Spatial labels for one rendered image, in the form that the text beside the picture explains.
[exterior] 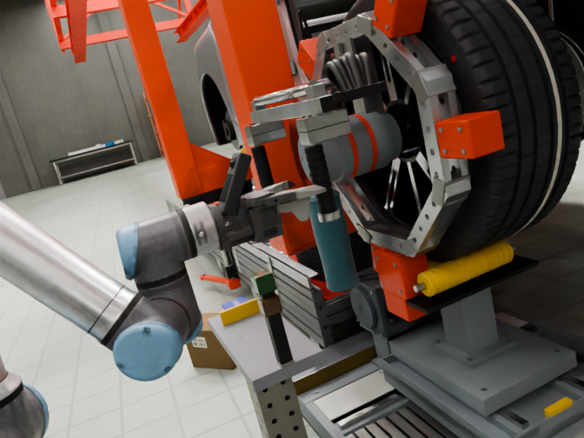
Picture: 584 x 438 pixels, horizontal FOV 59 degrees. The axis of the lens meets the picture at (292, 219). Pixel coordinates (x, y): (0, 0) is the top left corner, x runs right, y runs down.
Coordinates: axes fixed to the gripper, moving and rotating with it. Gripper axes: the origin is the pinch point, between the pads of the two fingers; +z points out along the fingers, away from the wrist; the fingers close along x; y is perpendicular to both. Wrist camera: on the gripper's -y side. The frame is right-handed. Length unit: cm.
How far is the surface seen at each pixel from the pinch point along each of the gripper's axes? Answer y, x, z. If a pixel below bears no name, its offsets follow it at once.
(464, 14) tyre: -23.3, 8.2, 35.3
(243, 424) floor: 83, -64, -17
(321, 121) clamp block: -10.8, 2.4, 4.1
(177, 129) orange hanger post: -14, -250, 22
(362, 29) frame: -26.1, -7.4, 22.6
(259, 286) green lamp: 18.8, -7.3, -13.1
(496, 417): 66, 3, 31
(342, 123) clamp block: -9.2, 2.4, 8.4
